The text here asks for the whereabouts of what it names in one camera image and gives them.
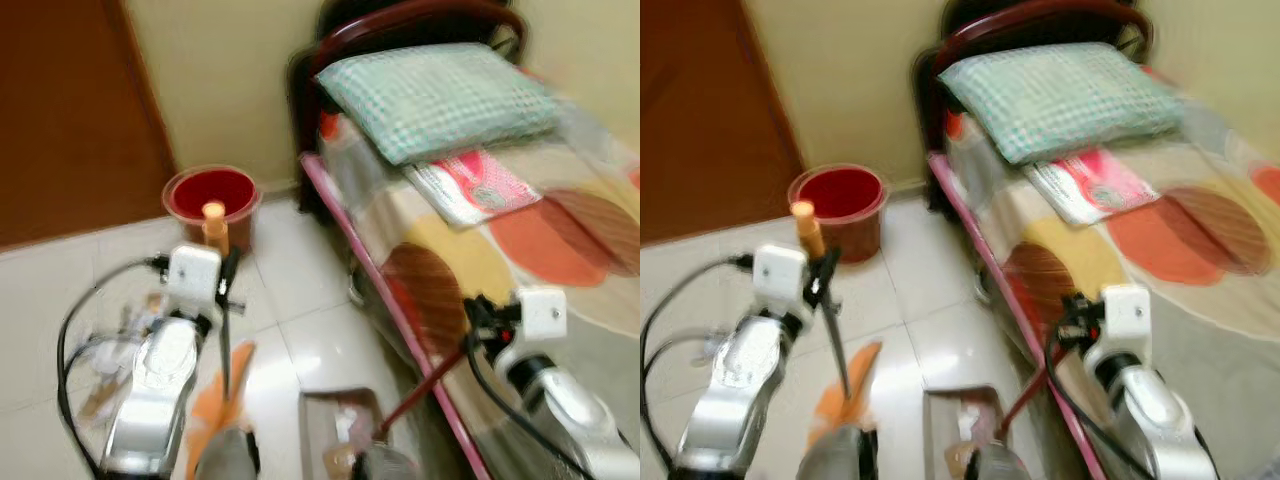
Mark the metal dustpan with red handle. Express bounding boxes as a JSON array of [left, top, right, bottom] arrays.
[[921, 365, 1053, 480], [298, 338, 493, 480]]

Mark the red plastic bucket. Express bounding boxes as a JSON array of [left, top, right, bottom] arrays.
[[161, 164, 264, 257], [787, 164, 890, 265]]

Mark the grey circle-patterned bed sheet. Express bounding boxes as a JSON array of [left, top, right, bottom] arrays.
[[312, 95, 641, 480], [938, 95, 1280, 480]]

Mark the pink and white book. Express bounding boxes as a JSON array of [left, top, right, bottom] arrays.
[[1028, 149, 1167, 230], [403, 149, 543, 231]]

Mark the clear plastic litter wrapper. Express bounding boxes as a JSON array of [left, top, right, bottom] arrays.
[[72, 328, 139, 379]]

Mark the grey robot right leg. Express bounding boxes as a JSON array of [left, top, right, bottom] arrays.
[[354, 444, 423, 480]]

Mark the brown wooden door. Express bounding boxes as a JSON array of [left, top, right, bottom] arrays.
[[640, 0, 809, 248], [0, 0, 179, 253]]

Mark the teal checked pillow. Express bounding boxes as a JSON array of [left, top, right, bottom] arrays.
[[938, 41, 1188, 167], [314, 41, 563, 168]]

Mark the dark red bed headboard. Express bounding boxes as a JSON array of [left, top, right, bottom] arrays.
[[288, 0, 529, 216], [912, 0, 1154, 213]]

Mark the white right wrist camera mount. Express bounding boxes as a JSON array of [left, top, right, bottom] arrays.
[[1099, 283, 1154, 342], [514, 286, 569, 344]]

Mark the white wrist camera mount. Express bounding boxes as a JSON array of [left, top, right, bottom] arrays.
[[751, 242, 810, 314], [1099, 283, 1154, 342], [514, 286, 569, 344], [164, 242, 224, 317]]

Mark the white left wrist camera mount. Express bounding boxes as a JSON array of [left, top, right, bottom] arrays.
[[751, 242, 810, 314], [164, 242, 224, 317]]

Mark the pink bed frame rail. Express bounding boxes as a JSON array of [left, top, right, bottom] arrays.
[[924, 150, 1109, 480], [298, 151, 493, 480]]

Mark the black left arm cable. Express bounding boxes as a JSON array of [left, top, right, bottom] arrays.
[[640, 254, 758, 473], [56, 256, 173, 473]]

